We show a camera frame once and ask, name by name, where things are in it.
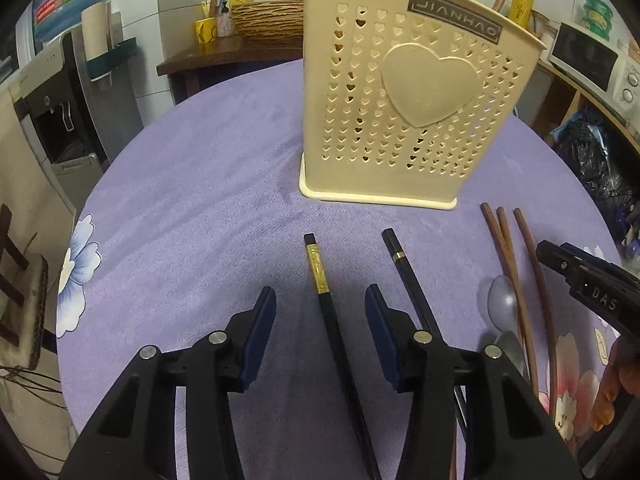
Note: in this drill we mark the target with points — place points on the purple floral tablecloth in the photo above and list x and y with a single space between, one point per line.
200 185

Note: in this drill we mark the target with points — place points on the stack of green containers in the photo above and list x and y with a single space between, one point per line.
597 12

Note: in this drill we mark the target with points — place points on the black chopstick wide gold band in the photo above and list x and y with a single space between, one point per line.
332 320

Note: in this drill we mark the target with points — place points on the wicker basket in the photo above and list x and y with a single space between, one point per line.
270 20

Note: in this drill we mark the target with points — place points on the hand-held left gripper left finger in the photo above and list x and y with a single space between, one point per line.
261 327

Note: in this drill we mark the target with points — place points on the wooden chair with woven seat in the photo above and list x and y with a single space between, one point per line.
30 310

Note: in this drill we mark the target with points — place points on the wooden shelf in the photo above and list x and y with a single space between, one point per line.
560 95

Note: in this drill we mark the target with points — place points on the yellow mug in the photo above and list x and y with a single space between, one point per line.
205 31

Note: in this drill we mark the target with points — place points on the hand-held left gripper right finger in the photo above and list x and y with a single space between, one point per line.
379 327

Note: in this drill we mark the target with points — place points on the dark wooden side table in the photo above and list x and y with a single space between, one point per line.
200 60

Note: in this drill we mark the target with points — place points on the metal spoon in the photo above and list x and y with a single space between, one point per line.
511 355
501 302

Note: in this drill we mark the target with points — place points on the grey water dispenser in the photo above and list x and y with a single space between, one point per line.
50 125

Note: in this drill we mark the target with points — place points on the person's right hand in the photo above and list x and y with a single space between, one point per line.
617 380

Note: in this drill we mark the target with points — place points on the teal wall holder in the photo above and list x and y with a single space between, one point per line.
117 57

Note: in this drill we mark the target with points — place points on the small dark pump bottle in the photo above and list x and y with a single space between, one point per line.
225 22

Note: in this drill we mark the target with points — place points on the black plastic bag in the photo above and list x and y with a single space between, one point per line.
590 160

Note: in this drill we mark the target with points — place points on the white microwave oven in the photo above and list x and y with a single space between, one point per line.
585 57

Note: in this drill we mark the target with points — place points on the beige heart-pattern utensil holder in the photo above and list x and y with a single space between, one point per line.
350 110

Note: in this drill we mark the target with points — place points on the blue water jug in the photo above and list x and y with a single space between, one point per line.
65 0

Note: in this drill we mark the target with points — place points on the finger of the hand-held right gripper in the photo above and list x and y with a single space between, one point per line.
552 257

